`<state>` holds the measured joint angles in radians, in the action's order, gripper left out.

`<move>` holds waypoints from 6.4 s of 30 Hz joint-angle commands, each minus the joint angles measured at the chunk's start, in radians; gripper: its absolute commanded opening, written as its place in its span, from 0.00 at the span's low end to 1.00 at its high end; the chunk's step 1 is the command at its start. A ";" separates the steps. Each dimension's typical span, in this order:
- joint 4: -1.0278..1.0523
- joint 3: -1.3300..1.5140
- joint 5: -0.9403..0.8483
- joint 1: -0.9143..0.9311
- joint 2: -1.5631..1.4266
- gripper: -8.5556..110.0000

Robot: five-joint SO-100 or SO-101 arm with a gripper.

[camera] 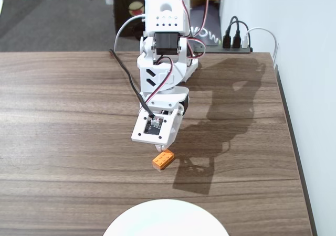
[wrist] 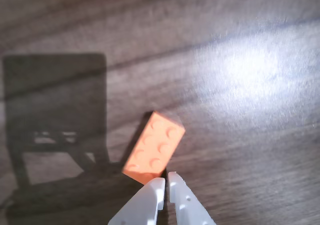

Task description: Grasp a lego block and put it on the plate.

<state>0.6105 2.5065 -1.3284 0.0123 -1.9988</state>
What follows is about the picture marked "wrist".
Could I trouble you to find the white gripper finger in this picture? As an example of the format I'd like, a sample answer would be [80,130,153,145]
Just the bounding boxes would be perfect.
[166,171,216,225]
[107,176,166,225]

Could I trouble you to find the orange lego block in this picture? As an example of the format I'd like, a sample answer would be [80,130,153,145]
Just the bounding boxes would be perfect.
[121,111,186,186]

